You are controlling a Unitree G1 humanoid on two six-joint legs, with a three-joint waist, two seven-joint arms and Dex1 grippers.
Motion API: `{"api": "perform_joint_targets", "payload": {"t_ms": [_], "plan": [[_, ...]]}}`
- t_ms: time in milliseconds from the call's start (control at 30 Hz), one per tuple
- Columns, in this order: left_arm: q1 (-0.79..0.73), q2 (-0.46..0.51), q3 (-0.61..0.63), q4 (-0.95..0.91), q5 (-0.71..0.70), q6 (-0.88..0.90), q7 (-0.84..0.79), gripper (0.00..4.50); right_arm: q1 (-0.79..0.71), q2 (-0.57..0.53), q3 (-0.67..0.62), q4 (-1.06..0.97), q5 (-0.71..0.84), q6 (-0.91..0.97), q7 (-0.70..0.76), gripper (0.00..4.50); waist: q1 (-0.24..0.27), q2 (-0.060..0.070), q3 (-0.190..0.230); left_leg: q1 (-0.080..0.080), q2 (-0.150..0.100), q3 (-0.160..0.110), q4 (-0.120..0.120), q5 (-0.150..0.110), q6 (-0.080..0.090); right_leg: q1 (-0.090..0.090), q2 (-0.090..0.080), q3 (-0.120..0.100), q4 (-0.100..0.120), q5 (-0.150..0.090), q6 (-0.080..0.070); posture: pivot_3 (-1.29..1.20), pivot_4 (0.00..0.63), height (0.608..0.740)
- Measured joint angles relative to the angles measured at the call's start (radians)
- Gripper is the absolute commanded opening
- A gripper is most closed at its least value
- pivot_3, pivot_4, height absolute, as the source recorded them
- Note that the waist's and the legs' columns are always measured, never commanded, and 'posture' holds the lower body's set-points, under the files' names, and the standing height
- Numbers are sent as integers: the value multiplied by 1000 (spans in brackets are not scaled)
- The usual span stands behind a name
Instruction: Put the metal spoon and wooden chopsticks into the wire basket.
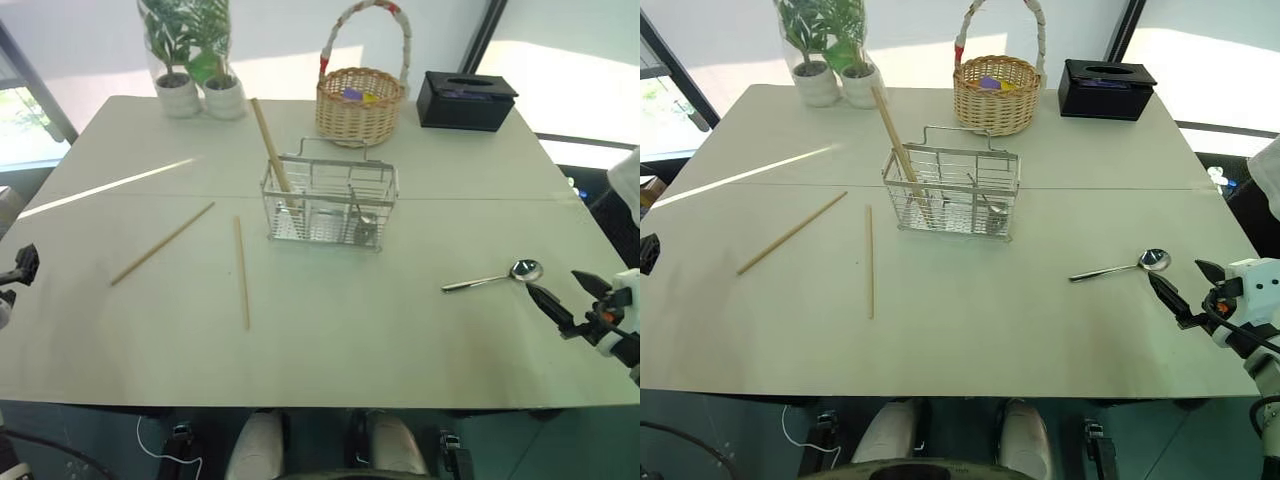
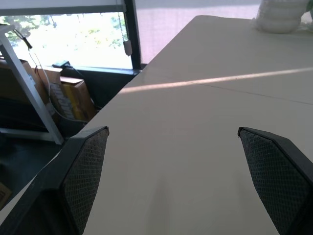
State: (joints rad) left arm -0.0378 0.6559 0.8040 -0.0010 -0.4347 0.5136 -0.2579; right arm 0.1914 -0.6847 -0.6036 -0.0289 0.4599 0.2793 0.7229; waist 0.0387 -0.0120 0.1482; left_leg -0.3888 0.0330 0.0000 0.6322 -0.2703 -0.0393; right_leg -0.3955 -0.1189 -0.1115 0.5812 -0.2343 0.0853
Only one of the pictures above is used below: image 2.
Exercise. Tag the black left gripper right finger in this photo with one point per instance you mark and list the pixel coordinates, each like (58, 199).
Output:
(278, 176)

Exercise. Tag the yellow printed cardboard box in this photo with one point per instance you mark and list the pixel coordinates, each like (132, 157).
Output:
(75, 98)

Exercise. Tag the dark window frame post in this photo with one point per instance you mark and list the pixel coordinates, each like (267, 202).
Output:
(134, 34)

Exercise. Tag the white metal frame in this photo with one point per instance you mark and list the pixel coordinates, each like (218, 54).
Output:
(27, 83)

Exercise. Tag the brown cardboard box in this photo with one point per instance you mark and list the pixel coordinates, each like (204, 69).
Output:
(22, 80)

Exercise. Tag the black power adapter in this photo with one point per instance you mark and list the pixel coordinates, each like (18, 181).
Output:
(61, 64)

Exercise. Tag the white roller blind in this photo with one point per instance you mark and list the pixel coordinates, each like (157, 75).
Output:
(61, 6)

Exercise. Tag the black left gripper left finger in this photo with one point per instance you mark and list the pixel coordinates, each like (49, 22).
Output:
(73, 181)

